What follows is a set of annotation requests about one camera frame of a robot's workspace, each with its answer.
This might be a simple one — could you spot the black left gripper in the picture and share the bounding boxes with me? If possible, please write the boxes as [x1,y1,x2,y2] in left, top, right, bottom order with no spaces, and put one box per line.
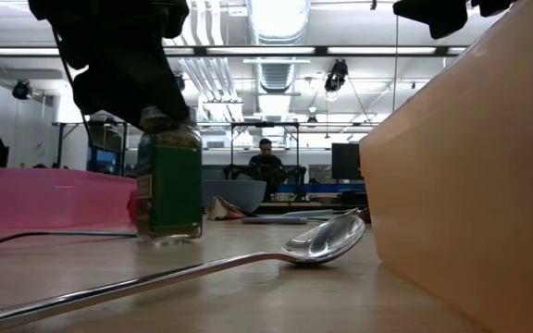
[28,0,192,130]

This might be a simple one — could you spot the green label spice jar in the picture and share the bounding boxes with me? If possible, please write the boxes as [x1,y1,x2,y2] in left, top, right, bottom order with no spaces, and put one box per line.
[135,105,204,244]

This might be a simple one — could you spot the black ceiling spotlight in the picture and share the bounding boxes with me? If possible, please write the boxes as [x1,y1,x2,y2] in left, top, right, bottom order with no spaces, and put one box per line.
[324,58,350,93]
[11,79,32,101]

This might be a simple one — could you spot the black ceiling light beam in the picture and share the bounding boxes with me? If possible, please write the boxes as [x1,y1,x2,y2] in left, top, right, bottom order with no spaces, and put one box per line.
[0,44,469,58]

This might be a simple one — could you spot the pink plastic bin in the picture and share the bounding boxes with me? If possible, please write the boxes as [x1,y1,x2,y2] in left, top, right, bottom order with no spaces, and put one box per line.
[0,167,138,230]

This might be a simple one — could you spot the blue bowl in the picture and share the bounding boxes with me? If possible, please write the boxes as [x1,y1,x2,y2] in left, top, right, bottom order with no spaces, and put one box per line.
[201,179,267,215]

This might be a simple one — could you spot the person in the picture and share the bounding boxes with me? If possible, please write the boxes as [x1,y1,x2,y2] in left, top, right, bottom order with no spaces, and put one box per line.
[246,138,287,201]

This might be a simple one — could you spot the brown foil pouch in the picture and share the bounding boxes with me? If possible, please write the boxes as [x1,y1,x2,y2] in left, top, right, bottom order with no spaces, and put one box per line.
[206,194,250,221]

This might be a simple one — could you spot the orange plastic bin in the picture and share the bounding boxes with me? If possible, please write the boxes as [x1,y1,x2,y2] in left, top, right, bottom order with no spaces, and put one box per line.
[358,0,533,333]

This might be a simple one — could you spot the blue distant tabletop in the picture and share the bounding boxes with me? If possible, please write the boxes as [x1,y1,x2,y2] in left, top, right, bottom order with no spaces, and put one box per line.
[278,183,367,193]

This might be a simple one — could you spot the all silver metal spoon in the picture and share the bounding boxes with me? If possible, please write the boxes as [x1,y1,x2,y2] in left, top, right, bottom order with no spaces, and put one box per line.
[0,207,367,333]

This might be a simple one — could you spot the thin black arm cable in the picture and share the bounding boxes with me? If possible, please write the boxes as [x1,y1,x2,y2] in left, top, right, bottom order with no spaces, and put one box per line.
[51,27,94,145]

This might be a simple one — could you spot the silver ceiling air duct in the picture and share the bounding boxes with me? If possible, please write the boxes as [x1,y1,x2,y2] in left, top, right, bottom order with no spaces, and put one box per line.
[246,0,313,93]

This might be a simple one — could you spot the silver spoon purple handle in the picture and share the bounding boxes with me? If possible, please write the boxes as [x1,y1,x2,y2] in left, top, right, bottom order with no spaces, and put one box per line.
[242,216,309,227]

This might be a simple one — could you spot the silver spoon light blue handle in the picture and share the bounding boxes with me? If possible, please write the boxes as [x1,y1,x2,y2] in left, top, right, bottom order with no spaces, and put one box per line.
[283,209,338,219]

